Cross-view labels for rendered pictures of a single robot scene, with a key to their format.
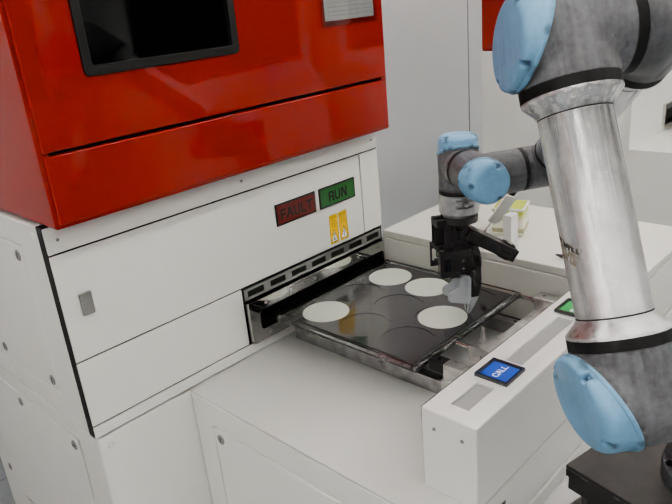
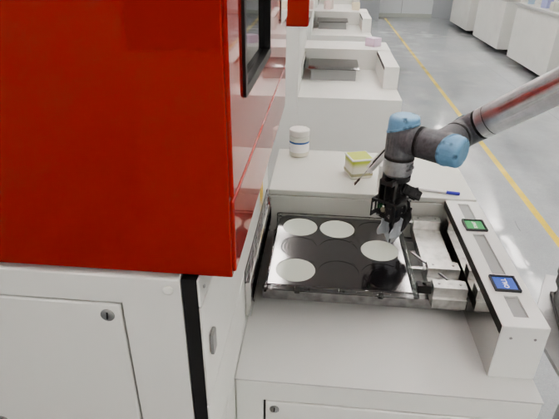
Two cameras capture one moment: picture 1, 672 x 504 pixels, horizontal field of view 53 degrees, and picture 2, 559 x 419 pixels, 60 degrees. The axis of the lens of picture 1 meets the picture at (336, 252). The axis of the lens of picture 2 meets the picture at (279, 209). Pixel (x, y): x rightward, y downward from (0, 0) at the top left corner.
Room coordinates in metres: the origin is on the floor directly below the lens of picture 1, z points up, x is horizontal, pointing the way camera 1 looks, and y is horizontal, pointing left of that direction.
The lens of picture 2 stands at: (0.54, 0.72, 1.62)
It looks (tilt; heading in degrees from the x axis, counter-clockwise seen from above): 28 degrees down; 320
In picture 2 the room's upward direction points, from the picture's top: 1 degrees clockwise
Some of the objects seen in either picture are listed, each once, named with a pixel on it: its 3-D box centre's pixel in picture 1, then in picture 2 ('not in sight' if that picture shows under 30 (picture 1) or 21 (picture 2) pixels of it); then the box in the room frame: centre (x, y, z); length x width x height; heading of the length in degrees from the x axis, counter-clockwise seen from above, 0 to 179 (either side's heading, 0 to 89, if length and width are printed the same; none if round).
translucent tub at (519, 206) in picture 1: (510, 217); (358, 165); (1.49, -0.42, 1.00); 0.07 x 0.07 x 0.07; 64
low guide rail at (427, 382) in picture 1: (385, 363); (360, 297); (1.16, -0.08, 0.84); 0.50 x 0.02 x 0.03; 45
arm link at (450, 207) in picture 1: (459, 203); (398, 166); (1.21, -0.24, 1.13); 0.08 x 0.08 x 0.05
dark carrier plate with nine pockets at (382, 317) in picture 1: (397, 305); (338, 249); (1.28, -0.12, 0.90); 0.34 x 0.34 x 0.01; 45
